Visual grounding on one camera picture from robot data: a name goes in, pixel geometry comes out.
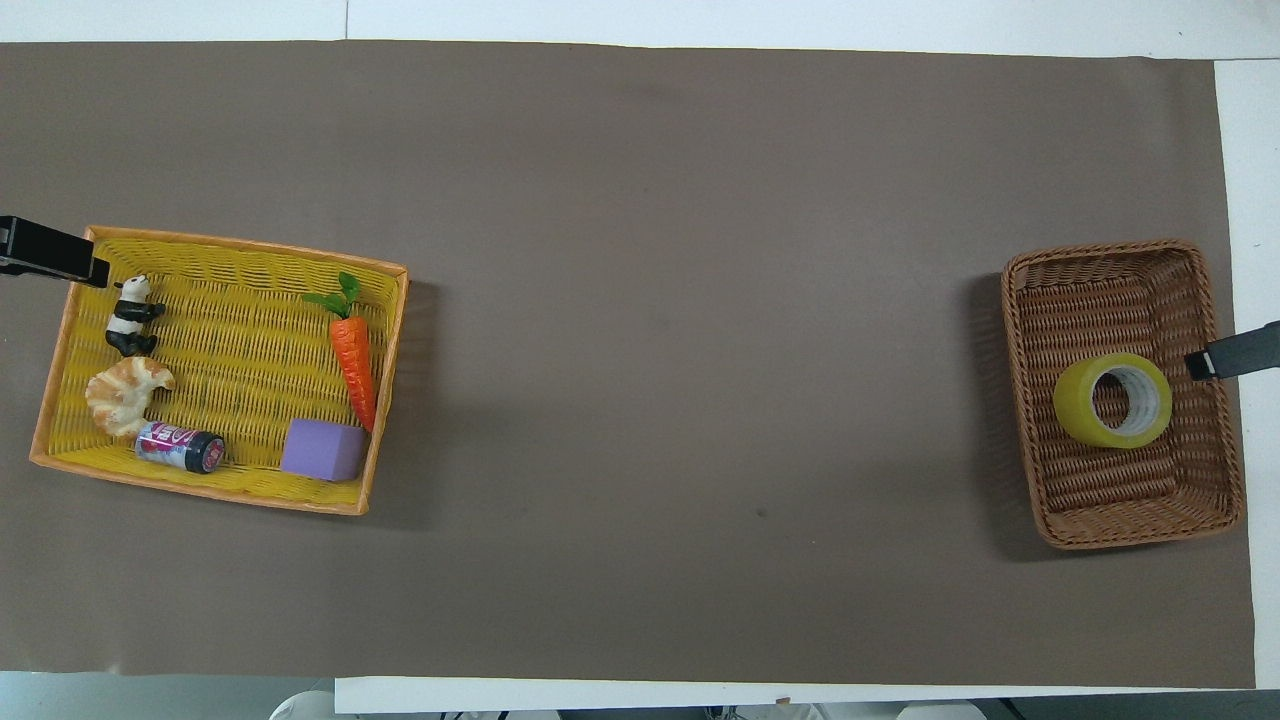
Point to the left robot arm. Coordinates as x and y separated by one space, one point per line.
305 707

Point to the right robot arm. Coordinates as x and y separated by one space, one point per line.
940 712

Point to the yellow woven basket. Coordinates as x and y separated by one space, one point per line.
240 350

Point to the yellow tape roll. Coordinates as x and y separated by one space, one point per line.
1072 412

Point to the brown wicker basket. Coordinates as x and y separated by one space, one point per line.
1120 500

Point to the toy carrot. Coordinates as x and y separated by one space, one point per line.
353 360

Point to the purple foam block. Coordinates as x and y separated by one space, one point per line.
320 452

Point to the small drink can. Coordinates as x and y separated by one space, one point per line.
175 446

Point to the panda figurine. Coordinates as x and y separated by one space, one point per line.
130 320

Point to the toy croissant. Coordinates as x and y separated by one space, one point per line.
115 400

